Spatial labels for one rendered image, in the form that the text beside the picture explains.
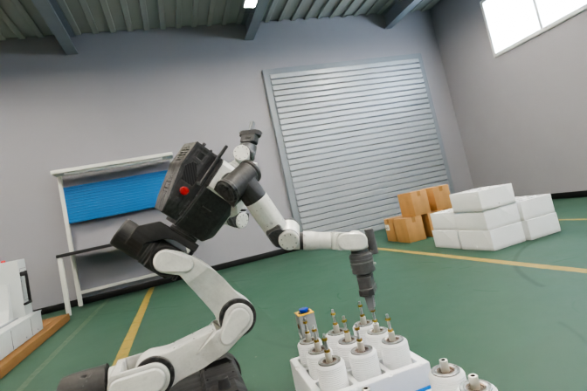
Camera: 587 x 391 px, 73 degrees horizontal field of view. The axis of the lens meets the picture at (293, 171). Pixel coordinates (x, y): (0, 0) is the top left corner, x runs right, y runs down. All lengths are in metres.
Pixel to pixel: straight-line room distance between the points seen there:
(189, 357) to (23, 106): 5.77
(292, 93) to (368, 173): 1.92
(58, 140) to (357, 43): 5.28
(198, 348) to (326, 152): 5.53
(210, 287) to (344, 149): 5.63
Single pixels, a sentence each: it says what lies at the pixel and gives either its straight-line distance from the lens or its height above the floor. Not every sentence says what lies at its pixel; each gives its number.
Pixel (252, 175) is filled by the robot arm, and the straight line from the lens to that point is 1.43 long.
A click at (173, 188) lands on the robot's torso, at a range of 1.52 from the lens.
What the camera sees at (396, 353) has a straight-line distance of 1.49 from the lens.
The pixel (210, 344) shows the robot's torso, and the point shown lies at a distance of 1.63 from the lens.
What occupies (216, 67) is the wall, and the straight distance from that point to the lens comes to 6.95.
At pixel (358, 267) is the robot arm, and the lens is 1.52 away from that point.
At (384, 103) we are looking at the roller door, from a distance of 7.59.
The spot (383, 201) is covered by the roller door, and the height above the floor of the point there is 0.48.
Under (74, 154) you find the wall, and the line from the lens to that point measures 6.67.
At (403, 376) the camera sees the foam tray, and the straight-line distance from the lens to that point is 1.49.
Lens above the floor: 0.78
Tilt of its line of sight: 4 degrees up
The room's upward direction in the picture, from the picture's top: 12 degrees counter-clockwise
